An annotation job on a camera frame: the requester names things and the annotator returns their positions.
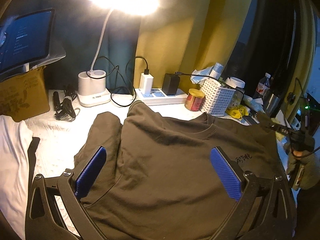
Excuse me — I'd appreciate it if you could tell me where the white mug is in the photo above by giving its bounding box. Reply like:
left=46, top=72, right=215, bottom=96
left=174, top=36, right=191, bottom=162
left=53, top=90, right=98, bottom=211
left=291, top=117, right=301, bottom=131

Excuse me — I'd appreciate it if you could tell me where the black adapter cable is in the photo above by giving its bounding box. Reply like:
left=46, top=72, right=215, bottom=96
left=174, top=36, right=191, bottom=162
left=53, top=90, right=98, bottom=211
left=175, top=71, right=245, bottom=100

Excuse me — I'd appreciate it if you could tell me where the white perforated plastic basket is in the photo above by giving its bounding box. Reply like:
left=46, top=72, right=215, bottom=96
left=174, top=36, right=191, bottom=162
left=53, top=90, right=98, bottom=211
left=200, top=79, right=235, bottom=116

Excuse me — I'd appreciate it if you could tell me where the plastic bottle red label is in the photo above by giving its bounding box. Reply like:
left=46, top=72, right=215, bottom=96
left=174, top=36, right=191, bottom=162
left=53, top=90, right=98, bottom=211
left=253, top=73, right=271, bottom=99

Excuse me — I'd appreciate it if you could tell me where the stainless steel tumbler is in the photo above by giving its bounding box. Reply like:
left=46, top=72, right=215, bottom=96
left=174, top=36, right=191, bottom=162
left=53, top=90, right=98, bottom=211
left=263, top=89, right=284, bottom=118

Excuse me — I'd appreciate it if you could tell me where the white USB charger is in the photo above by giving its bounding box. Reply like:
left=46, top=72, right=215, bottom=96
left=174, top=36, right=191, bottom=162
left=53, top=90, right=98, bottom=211
left=139, top=73, right=153, bottom=95

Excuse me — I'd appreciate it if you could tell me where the black charger cable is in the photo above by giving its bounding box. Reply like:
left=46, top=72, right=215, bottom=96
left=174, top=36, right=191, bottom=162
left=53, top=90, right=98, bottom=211
left=86, top=56, right=150, bottom=107

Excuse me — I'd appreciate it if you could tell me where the brown cardboard box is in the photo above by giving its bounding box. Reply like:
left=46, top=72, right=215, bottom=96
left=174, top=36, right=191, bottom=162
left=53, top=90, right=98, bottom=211
left=0, top=66, right=50, bottom=122

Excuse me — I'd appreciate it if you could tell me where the bundled black cable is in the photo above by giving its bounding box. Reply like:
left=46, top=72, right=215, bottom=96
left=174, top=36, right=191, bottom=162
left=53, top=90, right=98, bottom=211
left=52, top=86, right=81, bottom=122

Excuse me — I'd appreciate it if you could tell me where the white desk lamp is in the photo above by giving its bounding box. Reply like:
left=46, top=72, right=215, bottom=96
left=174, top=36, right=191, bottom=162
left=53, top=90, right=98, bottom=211
left=77, top=0, right=161, bottom=107

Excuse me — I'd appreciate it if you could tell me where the white power strip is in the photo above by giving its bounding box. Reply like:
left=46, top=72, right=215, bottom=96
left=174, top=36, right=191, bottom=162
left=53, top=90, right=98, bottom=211
left=135, top=88, right=187, bottom=106

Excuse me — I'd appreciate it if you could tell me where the yellow snack packet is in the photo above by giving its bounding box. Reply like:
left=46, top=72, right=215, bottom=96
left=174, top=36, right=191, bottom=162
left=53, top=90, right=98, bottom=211
left=225, top=105, right=249, bottom=120

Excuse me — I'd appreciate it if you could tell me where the clear jar with white lid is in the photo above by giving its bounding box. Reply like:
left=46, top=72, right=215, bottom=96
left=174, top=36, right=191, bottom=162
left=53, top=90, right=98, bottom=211
left=226, top=77, right=245, bottom=110

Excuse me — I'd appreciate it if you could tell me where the black power adapter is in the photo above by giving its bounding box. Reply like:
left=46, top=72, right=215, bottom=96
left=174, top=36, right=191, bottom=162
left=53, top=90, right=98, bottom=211
left=162, top=73, right=180, bottom=95

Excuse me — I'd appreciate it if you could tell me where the red can with yellow lid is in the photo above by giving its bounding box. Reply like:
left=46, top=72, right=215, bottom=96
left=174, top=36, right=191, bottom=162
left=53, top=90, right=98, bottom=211
left=184, top=88, right=205, bottom=112

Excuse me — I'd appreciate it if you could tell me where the tablet with dark screen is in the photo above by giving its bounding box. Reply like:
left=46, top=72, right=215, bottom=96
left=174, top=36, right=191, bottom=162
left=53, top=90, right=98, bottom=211
left=1, top=8, right=66, bottom=81

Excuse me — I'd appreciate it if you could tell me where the white folded garment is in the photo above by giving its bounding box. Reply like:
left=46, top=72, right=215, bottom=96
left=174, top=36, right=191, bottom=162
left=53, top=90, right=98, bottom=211
left=1, top=115, right=33, bottom=239

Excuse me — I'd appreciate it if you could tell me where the brown t-shirt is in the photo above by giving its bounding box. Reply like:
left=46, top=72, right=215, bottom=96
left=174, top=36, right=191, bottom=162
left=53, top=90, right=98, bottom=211
left=74, top=101, right=284, bottom=239

